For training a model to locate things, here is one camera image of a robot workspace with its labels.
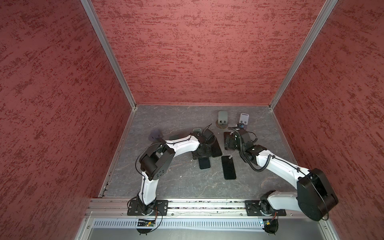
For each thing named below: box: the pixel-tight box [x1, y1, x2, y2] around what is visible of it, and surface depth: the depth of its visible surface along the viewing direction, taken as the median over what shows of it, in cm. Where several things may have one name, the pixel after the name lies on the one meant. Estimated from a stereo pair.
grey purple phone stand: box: [148, 129, 164, 142], surface depth 105 cm
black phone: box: [198, 156, 211, 170], surface depth 89 cm
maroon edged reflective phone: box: [221, 155, 237, 180], surface depth 89 cm
